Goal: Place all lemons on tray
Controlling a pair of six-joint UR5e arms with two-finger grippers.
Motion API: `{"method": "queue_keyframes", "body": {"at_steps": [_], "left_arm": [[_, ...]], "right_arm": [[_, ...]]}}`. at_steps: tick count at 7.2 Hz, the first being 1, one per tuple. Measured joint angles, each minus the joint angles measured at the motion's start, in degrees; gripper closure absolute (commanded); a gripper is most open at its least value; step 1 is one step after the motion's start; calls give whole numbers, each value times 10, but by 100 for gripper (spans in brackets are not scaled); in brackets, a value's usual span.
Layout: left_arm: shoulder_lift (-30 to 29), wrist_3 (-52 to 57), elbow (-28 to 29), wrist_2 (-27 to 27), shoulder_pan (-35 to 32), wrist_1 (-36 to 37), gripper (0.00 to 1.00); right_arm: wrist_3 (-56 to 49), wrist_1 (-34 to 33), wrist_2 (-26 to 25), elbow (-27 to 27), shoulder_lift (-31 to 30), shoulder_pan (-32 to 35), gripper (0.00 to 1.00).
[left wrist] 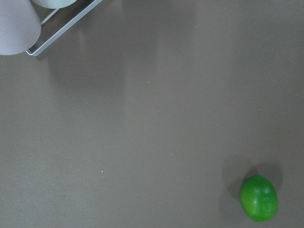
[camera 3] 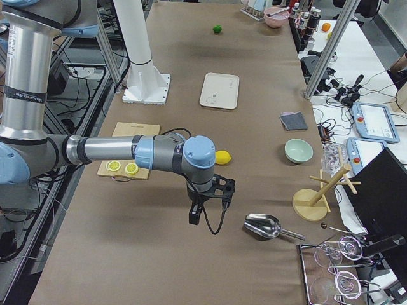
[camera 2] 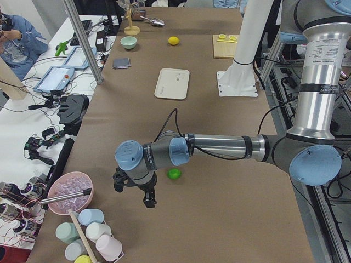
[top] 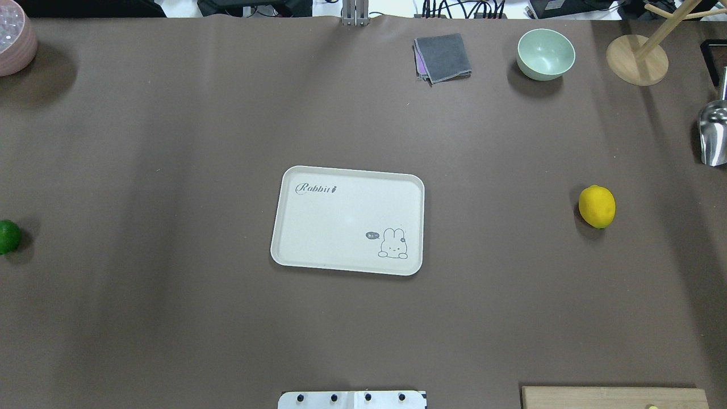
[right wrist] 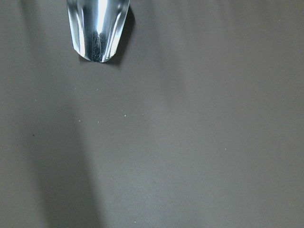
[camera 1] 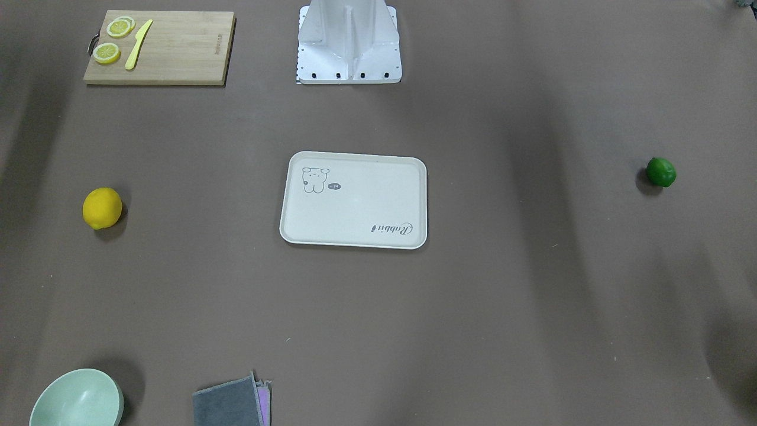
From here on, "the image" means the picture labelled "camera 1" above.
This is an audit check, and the bamboo cutting board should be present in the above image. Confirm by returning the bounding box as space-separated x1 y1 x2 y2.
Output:
83 9 236 86

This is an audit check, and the lemon slice behind upper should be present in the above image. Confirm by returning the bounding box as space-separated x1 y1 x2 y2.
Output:
117 15 135 31

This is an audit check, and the lemon slice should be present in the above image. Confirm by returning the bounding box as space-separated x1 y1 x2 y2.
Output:
91 43 121 64
106 18 130 38
117 15 135 31

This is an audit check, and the yellow plastic knife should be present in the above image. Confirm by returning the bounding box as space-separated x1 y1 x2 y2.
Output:
125 19 154 71

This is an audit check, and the white rectangular rabbit tray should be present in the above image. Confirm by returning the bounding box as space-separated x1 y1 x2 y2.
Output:
279 151 428 249

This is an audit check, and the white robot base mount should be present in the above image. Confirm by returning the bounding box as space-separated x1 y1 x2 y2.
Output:
296 1 403 85

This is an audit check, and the grey folded cloth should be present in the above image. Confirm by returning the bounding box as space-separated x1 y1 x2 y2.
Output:
192 374 263 425

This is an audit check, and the yellow lemon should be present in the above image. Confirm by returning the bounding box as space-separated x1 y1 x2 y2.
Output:
82 187 124 230

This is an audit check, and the light green bowl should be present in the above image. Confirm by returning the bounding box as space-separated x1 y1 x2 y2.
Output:
28 369 125 425

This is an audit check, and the purple cloth under grey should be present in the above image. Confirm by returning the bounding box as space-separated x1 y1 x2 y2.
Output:
256 381 272 426

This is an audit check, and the lemon slice lower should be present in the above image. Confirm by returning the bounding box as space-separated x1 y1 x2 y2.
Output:
91 43 121 64

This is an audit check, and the green lime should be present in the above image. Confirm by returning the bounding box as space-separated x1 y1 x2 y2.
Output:
645 157 678 187

